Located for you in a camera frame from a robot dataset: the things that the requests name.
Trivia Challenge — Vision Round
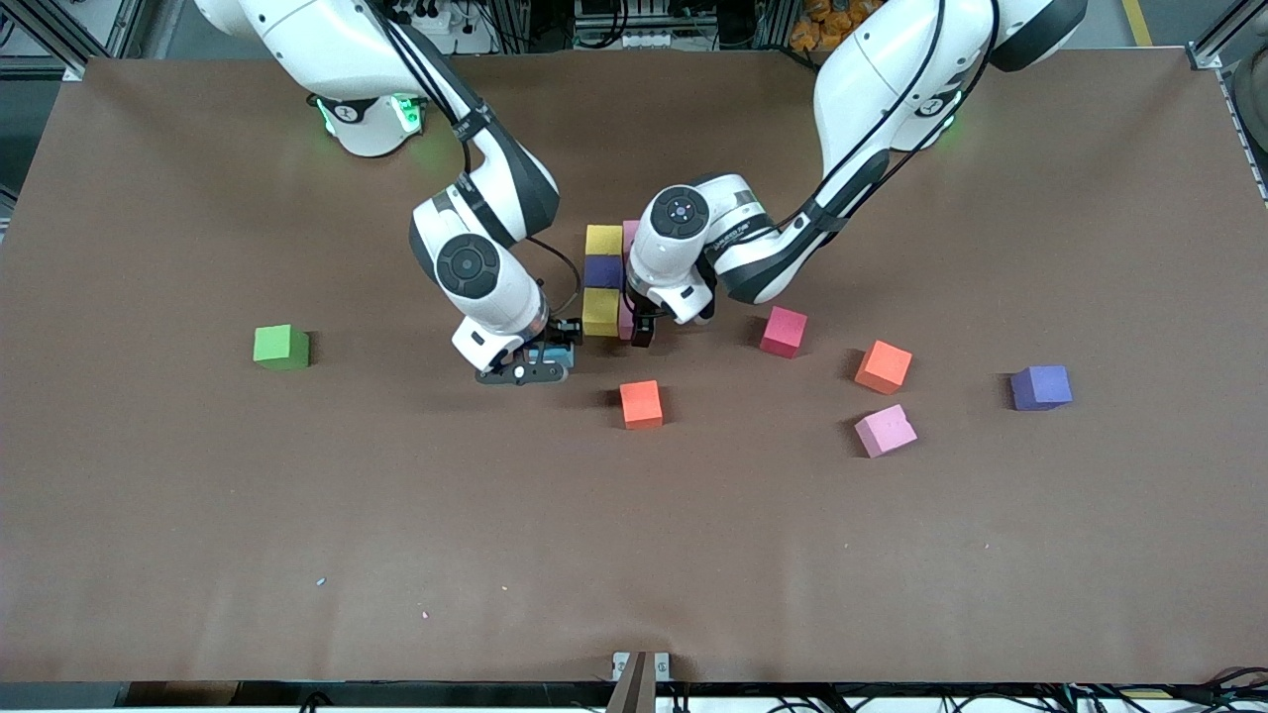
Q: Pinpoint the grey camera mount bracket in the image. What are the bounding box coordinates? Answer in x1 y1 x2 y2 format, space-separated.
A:
611 651 672 713

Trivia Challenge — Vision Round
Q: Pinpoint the aluminium frame profile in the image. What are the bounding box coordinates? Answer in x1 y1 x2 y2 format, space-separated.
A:
1189 0 1268 70
0 0 135 82

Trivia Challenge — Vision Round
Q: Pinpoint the orange foam cube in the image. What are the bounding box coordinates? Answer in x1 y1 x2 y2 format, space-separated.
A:
854 340 914 396
619 379 665 431

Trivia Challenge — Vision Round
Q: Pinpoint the green foam cube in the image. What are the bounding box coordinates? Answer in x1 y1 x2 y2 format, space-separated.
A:
253 324 311 372

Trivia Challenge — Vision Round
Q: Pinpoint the black cable bundle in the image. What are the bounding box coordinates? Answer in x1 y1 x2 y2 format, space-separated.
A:
763 683 1268 713

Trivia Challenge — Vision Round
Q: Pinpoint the crimson foam cube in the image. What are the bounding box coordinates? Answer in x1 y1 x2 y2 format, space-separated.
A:
760 305 809 359

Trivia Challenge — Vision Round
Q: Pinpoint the brown table cover sheet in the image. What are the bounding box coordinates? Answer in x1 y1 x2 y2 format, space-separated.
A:
0 50 1268 684

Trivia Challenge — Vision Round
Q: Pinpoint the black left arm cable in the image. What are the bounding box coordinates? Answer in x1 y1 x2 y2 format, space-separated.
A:
693 0 1002 268

